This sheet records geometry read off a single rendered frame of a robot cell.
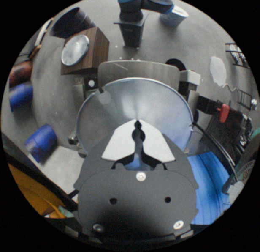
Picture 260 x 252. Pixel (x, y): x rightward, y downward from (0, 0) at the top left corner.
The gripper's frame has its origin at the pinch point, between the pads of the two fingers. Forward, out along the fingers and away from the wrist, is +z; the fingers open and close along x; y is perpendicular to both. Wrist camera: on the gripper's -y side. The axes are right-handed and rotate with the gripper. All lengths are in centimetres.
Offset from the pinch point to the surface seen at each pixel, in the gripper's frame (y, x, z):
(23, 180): 10.8, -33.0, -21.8
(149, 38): -64, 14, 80
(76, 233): 8.4, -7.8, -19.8
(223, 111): -3.4, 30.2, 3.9
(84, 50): -35, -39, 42
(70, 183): 135, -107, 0
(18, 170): 7.6, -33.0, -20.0
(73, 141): 7.3, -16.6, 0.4
